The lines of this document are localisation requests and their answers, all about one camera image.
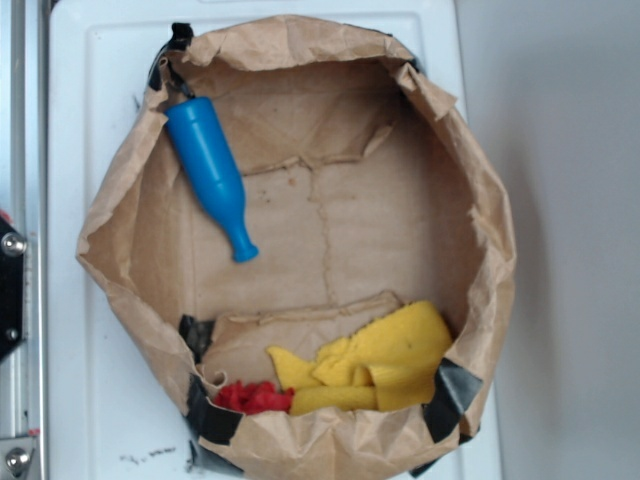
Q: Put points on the blue plastic bottle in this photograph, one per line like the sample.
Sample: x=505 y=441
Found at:
x=200 y=142

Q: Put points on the brown paper bag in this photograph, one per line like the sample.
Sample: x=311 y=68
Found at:
x=366 y=193

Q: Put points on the yellow cloth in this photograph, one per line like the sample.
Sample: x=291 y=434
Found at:
x=387 y=365

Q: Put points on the red crumpled object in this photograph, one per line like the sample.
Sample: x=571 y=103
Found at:
x=254 y=398

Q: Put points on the white plastic tray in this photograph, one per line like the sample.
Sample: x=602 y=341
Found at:
x=109 y=417

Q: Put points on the black mounting bracket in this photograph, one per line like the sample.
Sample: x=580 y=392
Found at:
x=12 y=283

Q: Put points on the aluminium frame rail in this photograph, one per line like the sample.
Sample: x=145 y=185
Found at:
x=24 y=70

